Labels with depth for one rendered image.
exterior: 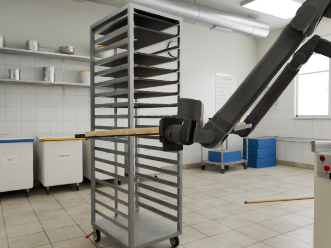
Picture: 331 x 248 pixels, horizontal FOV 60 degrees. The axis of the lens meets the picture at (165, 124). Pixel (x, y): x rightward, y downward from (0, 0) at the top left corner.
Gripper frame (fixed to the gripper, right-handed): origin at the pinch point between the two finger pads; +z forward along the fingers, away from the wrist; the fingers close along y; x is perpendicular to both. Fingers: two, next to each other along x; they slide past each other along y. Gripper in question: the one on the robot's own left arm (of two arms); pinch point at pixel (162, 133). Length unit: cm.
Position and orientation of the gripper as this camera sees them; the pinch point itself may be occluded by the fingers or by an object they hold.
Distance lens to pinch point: 95.1
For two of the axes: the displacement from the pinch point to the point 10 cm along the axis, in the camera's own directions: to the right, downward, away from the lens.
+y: 0.3, 10.0, 0.0
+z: -3.6, 0.2, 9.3
